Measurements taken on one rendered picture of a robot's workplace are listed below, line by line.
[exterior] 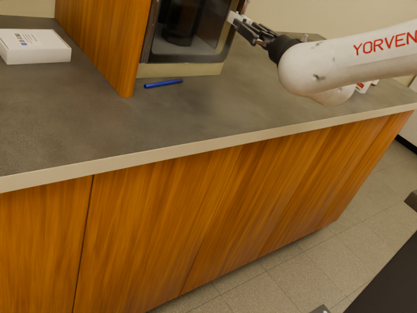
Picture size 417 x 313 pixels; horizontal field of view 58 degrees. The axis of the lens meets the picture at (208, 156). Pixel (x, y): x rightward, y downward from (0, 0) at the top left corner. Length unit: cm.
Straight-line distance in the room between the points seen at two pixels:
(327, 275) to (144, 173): 146
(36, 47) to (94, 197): 42
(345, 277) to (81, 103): 171
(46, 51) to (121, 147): 37
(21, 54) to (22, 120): 24
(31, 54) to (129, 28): 27
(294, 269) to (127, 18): 154
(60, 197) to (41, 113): 18
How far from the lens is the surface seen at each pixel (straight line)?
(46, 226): 90
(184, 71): 118
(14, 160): 76
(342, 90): 89
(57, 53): 109
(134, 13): 91
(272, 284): 196
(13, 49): 105
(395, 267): 131
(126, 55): 95
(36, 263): 99
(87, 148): 80
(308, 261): 217
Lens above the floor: 143
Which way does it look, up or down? 34 degrees down
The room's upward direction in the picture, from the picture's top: 20 degrees clockwise
